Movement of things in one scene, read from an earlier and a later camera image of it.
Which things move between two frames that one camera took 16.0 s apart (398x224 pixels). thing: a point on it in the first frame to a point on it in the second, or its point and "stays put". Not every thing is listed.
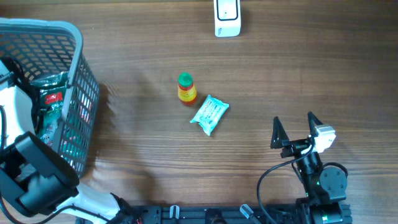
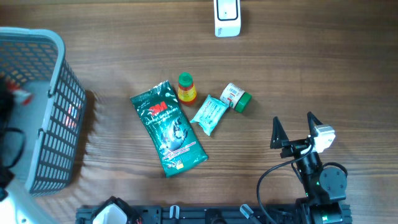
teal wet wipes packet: [210, 114] stays put
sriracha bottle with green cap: [186, 91] stays put
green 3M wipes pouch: [51, 89] to [177, 144]
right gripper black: [280, 139] stays put
